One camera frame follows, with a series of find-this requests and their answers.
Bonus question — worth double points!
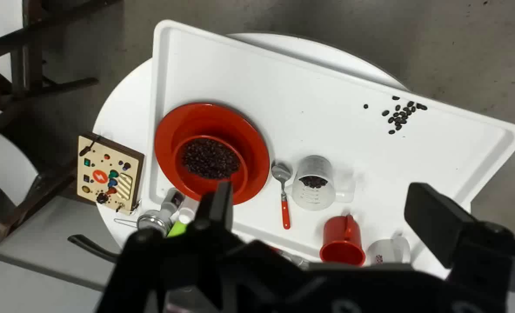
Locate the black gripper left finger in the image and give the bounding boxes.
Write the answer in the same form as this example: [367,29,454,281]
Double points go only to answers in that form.
[195,179,236,233]

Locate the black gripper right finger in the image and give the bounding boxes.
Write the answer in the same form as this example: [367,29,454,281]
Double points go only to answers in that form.
[403,181,492,267]

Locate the red bowl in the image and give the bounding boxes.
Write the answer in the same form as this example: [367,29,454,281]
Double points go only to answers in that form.
[153,101,271,207]

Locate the green plastic item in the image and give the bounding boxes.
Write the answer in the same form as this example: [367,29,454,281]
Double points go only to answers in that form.
[167,219,189,238]

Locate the dark coffee beans heap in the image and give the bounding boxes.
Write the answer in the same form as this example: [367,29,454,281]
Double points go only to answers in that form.
[181,135,242,181]

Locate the white mug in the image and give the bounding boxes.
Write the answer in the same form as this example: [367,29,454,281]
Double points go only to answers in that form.
[365,231,412,266]

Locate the small metal kitchen tool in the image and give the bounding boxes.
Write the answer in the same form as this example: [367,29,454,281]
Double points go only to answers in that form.
[135,187,186,233]

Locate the red mug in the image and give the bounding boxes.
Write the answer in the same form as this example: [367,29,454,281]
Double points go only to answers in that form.
[318,212,367,267]

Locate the scattered dark coffee beans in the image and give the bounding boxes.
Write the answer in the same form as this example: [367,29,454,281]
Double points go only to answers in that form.
[362,94,430,135]

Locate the wooden board with coloured buttons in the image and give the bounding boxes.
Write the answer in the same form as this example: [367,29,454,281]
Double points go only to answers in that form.
[73,132,146,214]

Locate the round white table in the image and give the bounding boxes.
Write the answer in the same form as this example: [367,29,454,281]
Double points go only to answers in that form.
[90,31,450,280]

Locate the white plastic tray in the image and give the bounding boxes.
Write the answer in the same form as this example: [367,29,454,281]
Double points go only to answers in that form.
[142,17,515,280]

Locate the steel spoon with red handle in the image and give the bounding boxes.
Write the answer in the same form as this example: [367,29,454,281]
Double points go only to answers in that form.
[269,160,294,231]

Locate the dark wooden chair frame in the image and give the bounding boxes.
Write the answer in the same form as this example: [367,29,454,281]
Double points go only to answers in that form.
[0,0,120,250]

